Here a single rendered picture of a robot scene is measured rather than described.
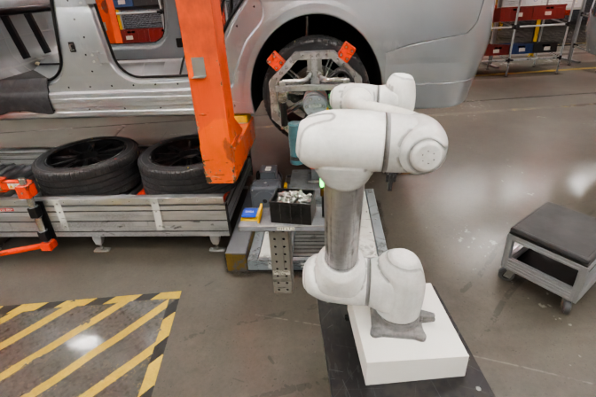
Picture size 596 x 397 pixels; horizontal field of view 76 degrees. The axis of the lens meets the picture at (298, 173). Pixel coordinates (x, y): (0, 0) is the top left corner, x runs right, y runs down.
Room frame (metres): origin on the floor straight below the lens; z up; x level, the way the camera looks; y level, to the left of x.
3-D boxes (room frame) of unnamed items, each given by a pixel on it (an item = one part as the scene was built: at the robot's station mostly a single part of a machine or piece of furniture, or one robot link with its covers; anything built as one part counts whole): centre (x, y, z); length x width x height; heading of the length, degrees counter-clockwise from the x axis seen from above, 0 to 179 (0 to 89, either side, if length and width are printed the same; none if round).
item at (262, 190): (2.19, 0.19, 0.26); 0.42 x 0.18 x 0.35; 175
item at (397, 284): (0.97, -0.31, 0.57); 0.18 x 0.16 x 0.22; 79
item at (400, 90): (1.32, -0.36, 1.10); 0.13 x 0.11 x 0.16; 79
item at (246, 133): (2.26, 0.38, 0.69); 0.52 x 0.17 x 0.35; 175
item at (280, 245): (1.60, 0.11, 0.21); 0.10 x 0.10 x 0.42; 85
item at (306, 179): (2.43, -0.14, 0.32); 0.40 x 0.30 x 0.28; 85
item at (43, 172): (2.46, 1.43, 0.39); 0.66 x 0.66 x 0.24
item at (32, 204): (2.00, 1.58, 0.30); 0.09 x 0.05 x 0.50; 85
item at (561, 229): (1.54, -1.29, 0.17); 0.43 x 0.36 x 0.34; 125
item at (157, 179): (2.40, 0.72, 0.39); 0.66 x 0.66 x 0.24
